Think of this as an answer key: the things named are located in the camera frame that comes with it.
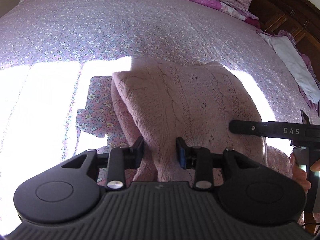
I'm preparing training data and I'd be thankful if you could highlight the pink knitted sweater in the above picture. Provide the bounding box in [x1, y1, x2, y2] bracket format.
[111, 58, 292, 183]

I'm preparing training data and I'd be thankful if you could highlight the right human hand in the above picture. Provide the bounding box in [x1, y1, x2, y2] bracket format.
[290, 152, 311, 193]

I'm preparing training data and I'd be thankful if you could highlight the white pillow purple ruffle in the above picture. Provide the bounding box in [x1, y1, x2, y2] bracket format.
[256, 30, 319, 112]

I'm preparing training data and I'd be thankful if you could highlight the dark wooden headboard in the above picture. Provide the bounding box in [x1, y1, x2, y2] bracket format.
[249, 0, 320, 79]

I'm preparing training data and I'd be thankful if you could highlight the floral pink bed sheet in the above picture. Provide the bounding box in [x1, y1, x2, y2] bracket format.
[1, 0, 314, 187]

